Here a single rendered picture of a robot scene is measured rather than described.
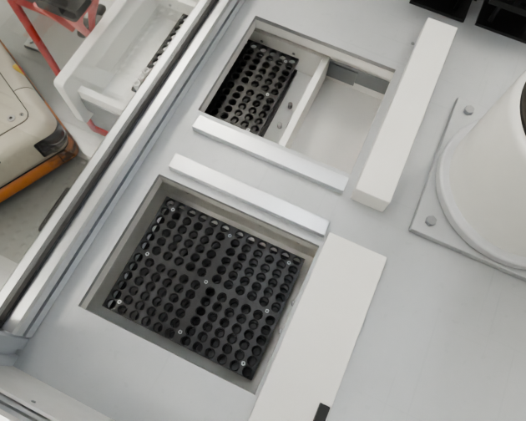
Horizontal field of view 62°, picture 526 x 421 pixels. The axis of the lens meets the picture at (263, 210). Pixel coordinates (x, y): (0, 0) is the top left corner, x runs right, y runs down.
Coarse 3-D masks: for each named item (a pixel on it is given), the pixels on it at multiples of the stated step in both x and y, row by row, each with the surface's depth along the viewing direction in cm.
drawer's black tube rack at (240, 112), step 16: (256, 48) 74; (272, 48) 74; (240, 64) 76; (256, 64) 73; (272, 64) 73; (288, 64) 73; (224, 80) 72; (240, 80) 72; (256, 80) 72; (272, 80) 72; (288, 80) 72; (224, 96) 71; (240, 96) 70; (256, 96) 71; (272, 96) 71; (208, 112) 69; (224, 112) 69; (240, 112) 70; (256, 112) 70; (272, 112) 73; (240, 128) 69; (256, 128) 72
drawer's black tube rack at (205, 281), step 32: (192, 224) 63; (224, 224) 63; (160, 256) 61; (192, 256) 64; (224, 256) 61; (256, 256) 65; (128, 288) 59; (160, 288) 59; (192, 288) 59; (224, 288) 60; (256, 288) 63; (288, 288) 60; (160, 320) 61; (192, 320) 61; (224, 320) 61; (256, 320) 58; (224, 352) 59; (256, 352) 60
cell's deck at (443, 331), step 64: (256, 0) 72; (320, 0) 72; (384, 0) 73; (384, 64) 68; (448, 64) 68; (512, 64) 69; (192, 128) 63; (128, 192) 59; (192, 192) 61; (320, 192) 60; (448, 256) 57; (64, 320) 53; (384, 320) 54; (448, 320) 54; (512, 320) 55; (64, 384) 51; (128, 384) 51; (192, 384) 51; (384, 384) 52; (448, 384) 52; (512, 384) 52
